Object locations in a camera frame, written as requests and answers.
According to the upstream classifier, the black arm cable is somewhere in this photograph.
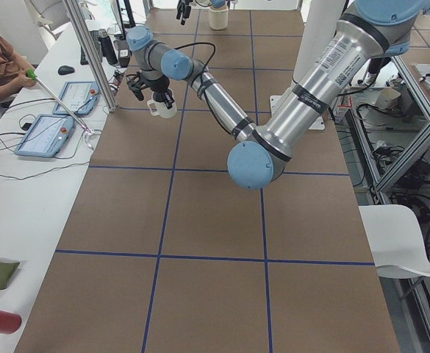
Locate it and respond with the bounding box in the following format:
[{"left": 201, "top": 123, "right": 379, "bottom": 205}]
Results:
[{"left": 166, "top": 42, "right": 218, "bottom": 93}]

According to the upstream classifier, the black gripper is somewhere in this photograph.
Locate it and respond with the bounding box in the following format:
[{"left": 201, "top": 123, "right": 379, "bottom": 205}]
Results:
[{"left": 151, "top": 0, "right": 190, "bottom": 109}]

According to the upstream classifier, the cream plastic bin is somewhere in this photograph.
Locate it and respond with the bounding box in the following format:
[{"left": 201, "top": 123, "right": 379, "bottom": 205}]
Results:
[{"left": 208, "top": 5, "right": 229, "bottom": 31}]

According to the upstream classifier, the far blue teach pendant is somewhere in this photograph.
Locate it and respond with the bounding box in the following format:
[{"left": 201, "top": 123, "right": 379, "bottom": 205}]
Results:
[{"left": 59, "top": 81, "right": 100, "bottom": 116}]

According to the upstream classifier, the blue teach pendant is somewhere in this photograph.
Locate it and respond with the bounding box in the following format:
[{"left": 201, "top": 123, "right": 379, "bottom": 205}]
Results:
[
  {"left": 14, "top": 114, "right": 74, "bottom": 158},
  {"left": 59, "top": 81, "right": 100, "bottom": 116}
]

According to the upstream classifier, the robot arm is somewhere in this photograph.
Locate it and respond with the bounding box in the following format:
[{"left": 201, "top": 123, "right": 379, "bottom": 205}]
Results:
[{"left": 126, "top": 1, "right": 426, "bottom": 189}]

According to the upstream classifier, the aluminium frame post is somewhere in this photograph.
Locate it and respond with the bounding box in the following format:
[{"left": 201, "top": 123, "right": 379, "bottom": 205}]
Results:
[{"left": 62, "top": 0, "right": 117, "bottom": 113}]

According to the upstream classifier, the green handled reach stick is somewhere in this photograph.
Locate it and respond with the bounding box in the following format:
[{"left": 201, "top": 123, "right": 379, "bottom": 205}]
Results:
[{"left": 26, "top": 68, "right": 101, "bottom": 136}]

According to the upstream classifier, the near blue teach pendant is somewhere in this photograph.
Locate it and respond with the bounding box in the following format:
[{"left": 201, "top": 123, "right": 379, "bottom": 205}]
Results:
[{"left": 14, "top": 114, "right": 74, "bottom": 158}]

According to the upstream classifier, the black bottle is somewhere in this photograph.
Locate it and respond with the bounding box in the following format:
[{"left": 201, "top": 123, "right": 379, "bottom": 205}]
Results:
[{"left": 98, "top": 29, "right": 118, "bottom": 65}]

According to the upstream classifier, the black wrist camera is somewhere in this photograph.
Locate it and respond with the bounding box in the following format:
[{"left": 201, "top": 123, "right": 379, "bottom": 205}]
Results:
[{"left": 126, "top": 71, "right": 150, "bottom": 101}]

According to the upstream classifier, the white mug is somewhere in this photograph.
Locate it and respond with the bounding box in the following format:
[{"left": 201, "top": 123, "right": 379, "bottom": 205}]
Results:
[{"left": 147, "top": 99, "right": 177, "bottom": 118}]

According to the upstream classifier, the black computer mouse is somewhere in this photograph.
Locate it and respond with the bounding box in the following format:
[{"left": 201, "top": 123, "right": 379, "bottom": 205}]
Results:
[{"left": 57, "top": 65, "right": 75, "bottom": 76}]

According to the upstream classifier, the white chair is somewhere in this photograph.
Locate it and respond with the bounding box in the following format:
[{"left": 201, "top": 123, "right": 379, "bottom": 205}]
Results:
[{"left": 359, "top": 204, "right": 430, "bottom": 279}]

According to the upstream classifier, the white pedestal column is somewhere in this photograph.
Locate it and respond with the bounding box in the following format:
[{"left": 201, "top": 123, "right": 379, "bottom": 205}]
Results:
[{"left": 270, "top": 0, "right": 349, "bottom": 114}]

